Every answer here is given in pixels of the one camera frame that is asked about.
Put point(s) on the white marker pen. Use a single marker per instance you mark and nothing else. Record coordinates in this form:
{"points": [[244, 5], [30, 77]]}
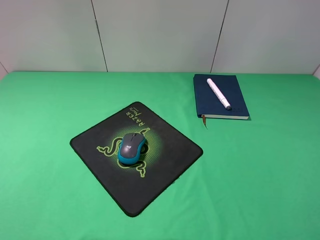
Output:
{"points": [[219, 94]]}

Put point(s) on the grey and teal computer mouse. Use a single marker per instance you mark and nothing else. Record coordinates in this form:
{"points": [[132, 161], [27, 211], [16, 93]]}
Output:
{"points": [[130, 148]]}

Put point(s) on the dark blue notebook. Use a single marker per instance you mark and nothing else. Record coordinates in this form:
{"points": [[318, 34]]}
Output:
{"points": [[209, 106]]}

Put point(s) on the green tablecloth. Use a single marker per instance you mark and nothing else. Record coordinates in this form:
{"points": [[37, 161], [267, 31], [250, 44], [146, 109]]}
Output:
{"points": [[256, 180]]}

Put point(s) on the black green snake mouse pad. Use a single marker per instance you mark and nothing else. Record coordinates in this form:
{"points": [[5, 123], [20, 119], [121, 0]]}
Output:
{"points": [[165, 155]]}

